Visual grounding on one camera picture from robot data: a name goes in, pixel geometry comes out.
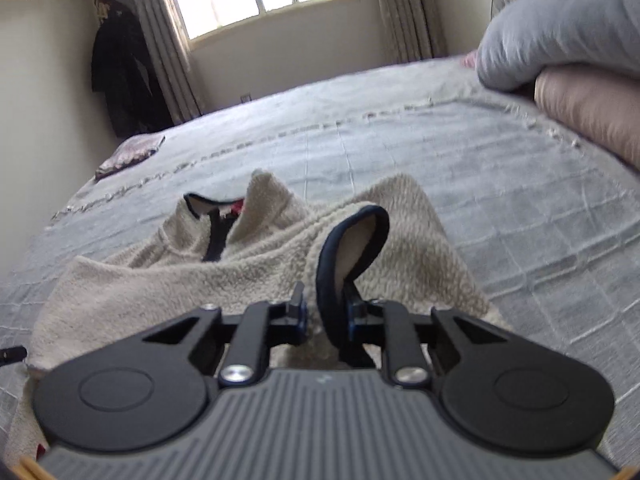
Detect beige curtain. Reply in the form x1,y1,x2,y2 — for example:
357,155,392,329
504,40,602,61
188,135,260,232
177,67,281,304
369,0,448,63
122,0,203,126

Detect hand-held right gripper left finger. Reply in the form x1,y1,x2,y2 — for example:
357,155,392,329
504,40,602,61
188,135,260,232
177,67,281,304
141,281,308,387

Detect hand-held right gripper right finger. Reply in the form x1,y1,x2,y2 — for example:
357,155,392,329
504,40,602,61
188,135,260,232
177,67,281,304
345,279,506,391

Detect pink pillow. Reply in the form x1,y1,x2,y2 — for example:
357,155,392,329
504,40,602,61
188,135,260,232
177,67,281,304
534,66,640,173

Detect dark hanging coat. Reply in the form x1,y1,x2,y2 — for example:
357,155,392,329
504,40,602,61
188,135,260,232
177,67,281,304
91,0,173,140

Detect grey folded duvet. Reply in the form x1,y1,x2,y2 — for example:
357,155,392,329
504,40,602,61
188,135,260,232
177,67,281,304
475,0,640,93

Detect cream fleece jacket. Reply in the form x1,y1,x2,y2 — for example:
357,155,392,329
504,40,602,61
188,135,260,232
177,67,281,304
6,170,506,461

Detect patterned folded cloth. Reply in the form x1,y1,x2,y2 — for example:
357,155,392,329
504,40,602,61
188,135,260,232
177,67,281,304
95,133,166,181

